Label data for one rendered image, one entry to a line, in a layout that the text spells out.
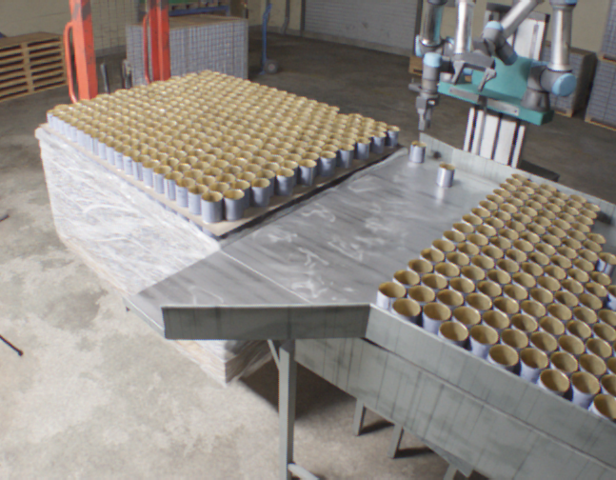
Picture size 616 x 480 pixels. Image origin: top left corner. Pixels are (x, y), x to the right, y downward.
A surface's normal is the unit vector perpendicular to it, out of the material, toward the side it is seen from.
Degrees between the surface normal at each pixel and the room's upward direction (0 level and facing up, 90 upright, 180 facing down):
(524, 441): 90
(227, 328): 90
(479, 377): 90
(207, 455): 0
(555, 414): 90
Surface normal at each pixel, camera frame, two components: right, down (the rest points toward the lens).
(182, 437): 0.05, -0.86
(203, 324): 0.10, 0.51
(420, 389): -0.64, 0.36
